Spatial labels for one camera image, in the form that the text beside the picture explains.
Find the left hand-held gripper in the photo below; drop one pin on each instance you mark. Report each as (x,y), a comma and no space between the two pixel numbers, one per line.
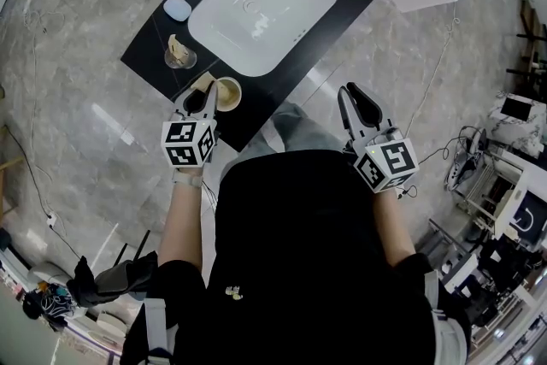
(188,143)

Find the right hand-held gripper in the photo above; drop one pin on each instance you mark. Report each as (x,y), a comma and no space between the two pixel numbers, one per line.
(386,164)

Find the beige cup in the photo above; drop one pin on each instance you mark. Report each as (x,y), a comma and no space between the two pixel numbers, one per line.
(231,94)

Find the person's left forearm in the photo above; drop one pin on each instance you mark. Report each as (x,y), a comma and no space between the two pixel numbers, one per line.
(181,222)

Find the person's right forearm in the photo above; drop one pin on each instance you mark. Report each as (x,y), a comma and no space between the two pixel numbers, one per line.
(391,226)

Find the clear glass cup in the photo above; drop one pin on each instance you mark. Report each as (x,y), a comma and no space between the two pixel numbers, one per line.
(181,60)

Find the beige toothpaste tube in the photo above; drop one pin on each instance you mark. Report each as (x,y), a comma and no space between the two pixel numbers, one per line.
(176,45)

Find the grey wrist band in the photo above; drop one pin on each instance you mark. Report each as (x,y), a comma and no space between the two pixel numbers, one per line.
(186,179)

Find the pale blue soap box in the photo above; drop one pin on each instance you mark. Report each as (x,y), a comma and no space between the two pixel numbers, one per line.
(177,8)

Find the white sink basin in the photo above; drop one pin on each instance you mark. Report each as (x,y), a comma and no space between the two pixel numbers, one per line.
(265,4)

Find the marble side table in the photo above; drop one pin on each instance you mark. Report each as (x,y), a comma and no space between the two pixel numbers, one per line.
(513,132)

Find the person's black shirt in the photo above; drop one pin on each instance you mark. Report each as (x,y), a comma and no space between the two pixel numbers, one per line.
(299,252)

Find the black tablet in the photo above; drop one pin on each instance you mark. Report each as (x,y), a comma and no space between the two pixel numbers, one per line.
(516,107)

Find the white power strip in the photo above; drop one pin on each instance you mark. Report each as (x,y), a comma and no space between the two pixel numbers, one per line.
(51,219)

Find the black bag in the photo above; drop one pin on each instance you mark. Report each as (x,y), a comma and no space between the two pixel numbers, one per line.
(111,278)

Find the white box with black panel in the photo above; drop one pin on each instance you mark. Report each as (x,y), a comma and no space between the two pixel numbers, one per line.
(527,218)

